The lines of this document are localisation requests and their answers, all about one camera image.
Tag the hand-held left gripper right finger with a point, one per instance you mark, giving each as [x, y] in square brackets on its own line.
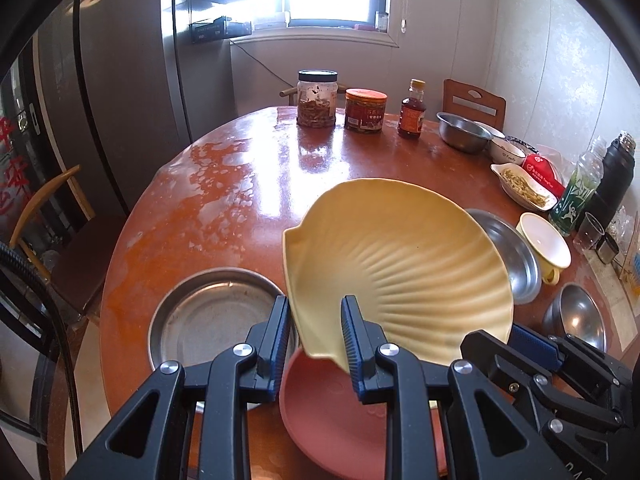
[350, 345]

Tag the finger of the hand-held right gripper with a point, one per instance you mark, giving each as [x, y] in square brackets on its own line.
[535, 345]
[495, 360]

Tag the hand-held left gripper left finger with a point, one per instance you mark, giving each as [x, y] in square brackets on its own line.
[280, 340]

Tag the small steel bowl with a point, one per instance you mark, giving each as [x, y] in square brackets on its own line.
[580, 315]

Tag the pink plate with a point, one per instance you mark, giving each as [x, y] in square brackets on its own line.
[325, 410]

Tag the round metal tray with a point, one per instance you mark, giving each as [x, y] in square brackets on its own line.
[210, 320]

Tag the deep metal plate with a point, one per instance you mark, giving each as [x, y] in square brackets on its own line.
[515, 260]

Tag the yellow shell-shaped plate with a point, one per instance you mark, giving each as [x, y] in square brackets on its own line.
[400, 260]

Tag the paper sheets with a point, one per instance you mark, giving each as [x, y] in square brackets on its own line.
[615, 295]

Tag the steel thermos cap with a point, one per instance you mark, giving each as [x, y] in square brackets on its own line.
[607, 250]

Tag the clear plastic cup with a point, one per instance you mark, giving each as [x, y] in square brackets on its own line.
[589, 232]

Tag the blue paper baking cups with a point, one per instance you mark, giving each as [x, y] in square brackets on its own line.
[636, 270]

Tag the clear bag of snacks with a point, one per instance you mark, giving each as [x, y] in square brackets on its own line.
[622, 222]

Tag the green drink bottle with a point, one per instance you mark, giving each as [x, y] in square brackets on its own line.
[575, 195]

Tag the white dish with food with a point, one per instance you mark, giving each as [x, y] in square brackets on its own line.
[522, 187]

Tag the red tissue pack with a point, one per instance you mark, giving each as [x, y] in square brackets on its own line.
[542, 172]

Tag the black thermos flask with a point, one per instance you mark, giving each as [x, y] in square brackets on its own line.
[612, 180]

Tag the white plastic bag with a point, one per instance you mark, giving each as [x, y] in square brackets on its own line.
[557, 155]

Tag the white printed bowl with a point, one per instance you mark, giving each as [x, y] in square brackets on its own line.
[507, 152]

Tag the blue patterned bowl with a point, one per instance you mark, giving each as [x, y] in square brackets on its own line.
[525, 142]

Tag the wooden armchair with brown seat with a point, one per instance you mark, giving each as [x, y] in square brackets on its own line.
[85, 260]

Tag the plain white bowl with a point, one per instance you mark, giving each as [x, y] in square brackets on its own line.
[492, 130]

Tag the large steel bowl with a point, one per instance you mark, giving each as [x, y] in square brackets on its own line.
[462, 132]

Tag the red-lidded jar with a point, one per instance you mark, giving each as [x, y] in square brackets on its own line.
[365, 112]

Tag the brown sauce bottle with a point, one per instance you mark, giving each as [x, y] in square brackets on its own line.
[412, 115]

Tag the black-lidded clear jar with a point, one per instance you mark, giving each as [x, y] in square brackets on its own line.
[316, 102]

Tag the wooden chair back with cutout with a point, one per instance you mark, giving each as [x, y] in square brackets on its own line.
[470, 102]

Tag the grey refrigerator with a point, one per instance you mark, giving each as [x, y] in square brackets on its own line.
[125, 85]

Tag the small windowsill jar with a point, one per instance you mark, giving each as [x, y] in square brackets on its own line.
[381, 21]

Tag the wooden chair rail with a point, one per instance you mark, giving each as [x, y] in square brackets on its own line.
[289, 94]

